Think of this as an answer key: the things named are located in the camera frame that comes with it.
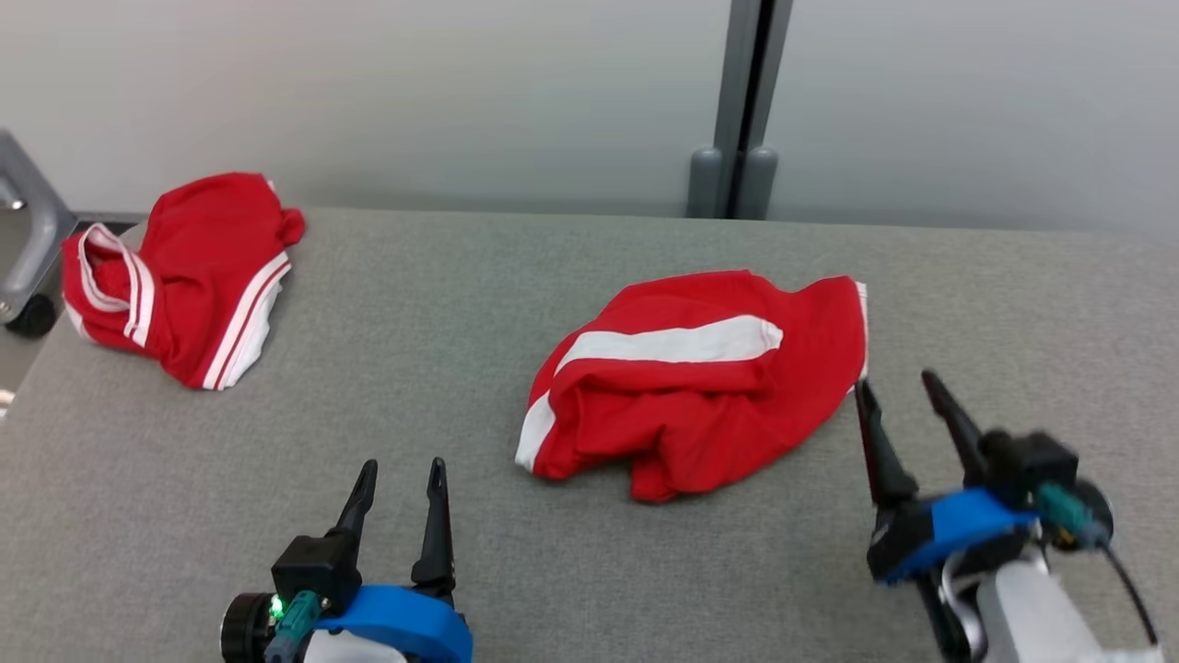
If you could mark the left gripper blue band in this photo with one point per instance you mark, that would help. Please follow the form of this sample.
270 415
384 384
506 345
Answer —
414 622

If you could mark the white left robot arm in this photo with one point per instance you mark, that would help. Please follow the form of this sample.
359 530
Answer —
355 650

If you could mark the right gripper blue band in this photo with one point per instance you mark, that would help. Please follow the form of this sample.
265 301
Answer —
958 525

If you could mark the grey cart leg with wheel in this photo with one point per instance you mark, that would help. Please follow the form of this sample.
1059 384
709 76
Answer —
41 221

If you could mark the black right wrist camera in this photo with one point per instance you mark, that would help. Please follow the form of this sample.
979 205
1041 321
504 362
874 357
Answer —
1027 465

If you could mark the red garment wide white stripe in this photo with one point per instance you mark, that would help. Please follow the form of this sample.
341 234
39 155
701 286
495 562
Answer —
700 405

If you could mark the black caster wheel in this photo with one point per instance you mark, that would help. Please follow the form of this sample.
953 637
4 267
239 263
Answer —
32 318

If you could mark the grey partition post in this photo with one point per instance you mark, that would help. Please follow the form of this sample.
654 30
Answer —
737 92

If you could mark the red garment thin double stripes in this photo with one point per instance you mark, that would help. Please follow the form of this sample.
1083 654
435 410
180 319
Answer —
203 249

